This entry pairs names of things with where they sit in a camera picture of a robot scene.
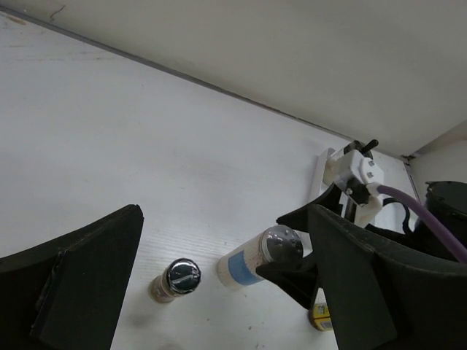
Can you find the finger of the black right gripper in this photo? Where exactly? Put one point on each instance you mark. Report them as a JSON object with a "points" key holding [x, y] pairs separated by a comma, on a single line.
{"points": [[301, 219], [299, 279]]}

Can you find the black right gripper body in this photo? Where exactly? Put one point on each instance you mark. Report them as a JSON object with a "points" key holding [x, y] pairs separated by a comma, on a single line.
{"points": [[437, 227]]}

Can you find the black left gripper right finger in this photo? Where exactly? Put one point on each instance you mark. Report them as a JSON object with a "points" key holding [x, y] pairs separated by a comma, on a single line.
{"points": [[383, 295]]}

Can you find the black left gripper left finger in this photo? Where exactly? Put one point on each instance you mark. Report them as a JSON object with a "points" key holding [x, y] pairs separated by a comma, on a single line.
{"points": [[67, 293]]}

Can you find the yellow label small bottle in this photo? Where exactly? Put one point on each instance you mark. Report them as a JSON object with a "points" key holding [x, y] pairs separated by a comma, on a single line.
{"points": [[320, 318]]}

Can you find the blue label salt shaker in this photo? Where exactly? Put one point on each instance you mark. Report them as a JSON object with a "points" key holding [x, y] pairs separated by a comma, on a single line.
{"points": [[277, 244]]}

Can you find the small dark-cap spice bottle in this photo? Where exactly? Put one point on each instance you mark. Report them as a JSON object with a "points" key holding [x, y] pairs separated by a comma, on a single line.
{"points": [[181, 277]]}

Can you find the white divided plastic tray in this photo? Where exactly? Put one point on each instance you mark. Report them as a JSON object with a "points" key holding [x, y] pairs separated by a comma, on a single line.
{"points": [[397, 173]]}

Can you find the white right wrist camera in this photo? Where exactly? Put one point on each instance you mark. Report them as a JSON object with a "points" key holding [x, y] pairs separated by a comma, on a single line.
{"points": [[358, 177]]}

